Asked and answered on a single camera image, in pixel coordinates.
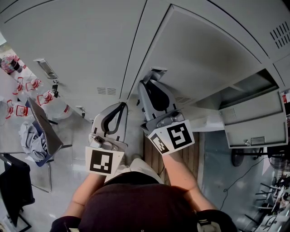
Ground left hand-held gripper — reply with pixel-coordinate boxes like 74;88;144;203
85;79;160;176

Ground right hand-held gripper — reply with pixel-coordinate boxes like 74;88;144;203
140;79;196;156

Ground grey metal locker cabinet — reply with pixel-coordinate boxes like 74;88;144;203
0;0;290;133

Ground person's right forearm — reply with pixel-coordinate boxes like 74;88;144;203
161;153;202;195

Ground person's left forearm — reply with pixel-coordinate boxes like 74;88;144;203
69;173;107;206

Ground wooden plank platform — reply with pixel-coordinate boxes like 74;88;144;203
143;131;200;189

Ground person's beige trousers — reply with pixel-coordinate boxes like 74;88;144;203
104;157;164;184

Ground clear plastic bottle pack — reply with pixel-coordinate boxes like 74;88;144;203
43;101;74;121

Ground black key fob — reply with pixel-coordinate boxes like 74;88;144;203
51;80;60;99

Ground grey chair with blue seat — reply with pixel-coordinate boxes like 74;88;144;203
26;97;73;193

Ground black standing fan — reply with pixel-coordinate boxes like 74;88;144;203
231;147;290;171

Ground person's dark shirt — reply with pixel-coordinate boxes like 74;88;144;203
50;171;238;232

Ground grey crumpled cloth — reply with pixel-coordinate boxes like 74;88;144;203
18;121;48;162

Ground cluster of red label bottles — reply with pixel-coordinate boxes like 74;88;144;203
5;76;55;120

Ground pink candy jar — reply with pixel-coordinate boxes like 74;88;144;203
0;54;24;74

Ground black draped garment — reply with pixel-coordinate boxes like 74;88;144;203
0;154;36;227

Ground black floor cable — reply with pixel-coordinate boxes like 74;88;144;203
220;156;268;212

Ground grey shoulder strap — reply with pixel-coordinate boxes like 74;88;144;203
196;217;217;232

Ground black metal frame desk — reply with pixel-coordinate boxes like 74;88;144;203
244;180;290;232

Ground black metal chair frame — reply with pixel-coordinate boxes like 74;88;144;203
3;213;33;232

